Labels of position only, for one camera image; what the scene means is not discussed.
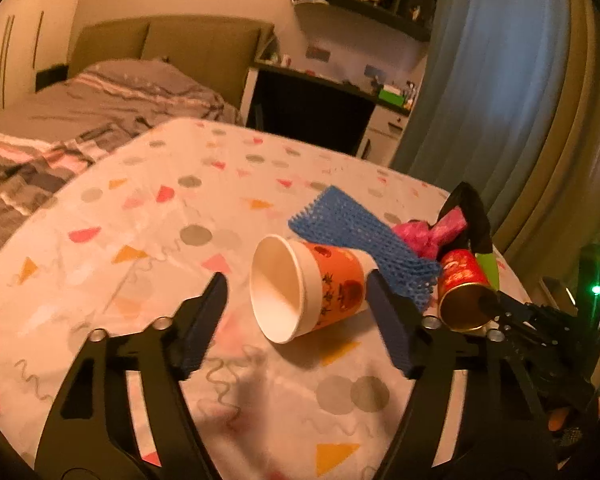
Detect person's right hand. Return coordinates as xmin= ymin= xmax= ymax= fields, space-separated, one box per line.
xmin=547 ymin=395 xmax=600 ymax=453

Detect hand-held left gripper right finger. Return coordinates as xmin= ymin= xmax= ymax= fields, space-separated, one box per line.
xmin=365 ymin=269 xmax=556 ymax=480

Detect padded brown headboard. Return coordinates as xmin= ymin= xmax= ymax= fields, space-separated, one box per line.
xmin=67 ymin=15 xmax=276 ymax=111

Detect green box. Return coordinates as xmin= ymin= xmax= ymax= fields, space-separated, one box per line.
xmin=377 ymin=85 xmax=406 ymax=109

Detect red metal can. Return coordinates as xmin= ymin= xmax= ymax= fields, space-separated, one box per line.
xmin=437 ymin=249 xmax=501 ymax=333

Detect white wardrobe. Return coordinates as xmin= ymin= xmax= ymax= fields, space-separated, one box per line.
xmin=0 ymin=0 xmax=90 ymax=126

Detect black plastic bag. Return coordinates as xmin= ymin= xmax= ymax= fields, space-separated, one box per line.
xmin=437 ymin=181 xmax=494 ymax=256

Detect grey striped pillow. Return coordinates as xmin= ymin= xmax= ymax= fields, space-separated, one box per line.
xmin=67 ymin=59 xmax=226 ymax=112

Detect green wrapper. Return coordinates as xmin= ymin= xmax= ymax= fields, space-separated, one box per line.
xmin=475 ymin=252 xmax=502 ymax=291

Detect blue foam fruit net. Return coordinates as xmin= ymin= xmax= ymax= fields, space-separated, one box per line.
xmin=287 ymin=185 xmax=441 ymax=313

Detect dark top desk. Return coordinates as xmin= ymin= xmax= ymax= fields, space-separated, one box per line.
xmin=245 ymin=57 xmax=412 ymax=159

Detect white drawer cabinet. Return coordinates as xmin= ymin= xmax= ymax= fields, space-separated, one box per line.
xmin=360 ymin=105 xmax=411 ymax=162

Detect black bedside table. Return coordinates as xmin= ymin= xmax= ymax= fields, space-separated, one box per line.
xmin=35 ymin=64 xmax=71 ymax=94

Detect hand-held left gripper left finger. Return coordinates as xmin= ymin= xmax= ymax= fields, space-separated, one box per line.
xmin=34 ymin=272 xmax=229 ymax=480

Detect orange printed paper cup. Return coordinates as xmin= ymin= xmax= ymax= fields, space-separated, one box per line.
xmin=250 ymin=234 xmax=381 ymax=345

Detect long pleated curtain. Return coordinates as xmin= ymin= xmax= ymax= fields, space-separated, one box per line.
xmin=390 ymin=0 xmax=600 ymax=311

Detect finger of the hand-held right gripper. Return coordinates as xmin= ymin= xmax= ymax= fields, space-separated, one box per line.
xmin=477 ymin=294 xmax=537 ymax=329

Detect bed with grey bedding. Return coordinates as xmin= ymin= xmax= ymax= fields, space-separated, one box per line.
xmin=0 ymin=77 xmax=246 ymax=271

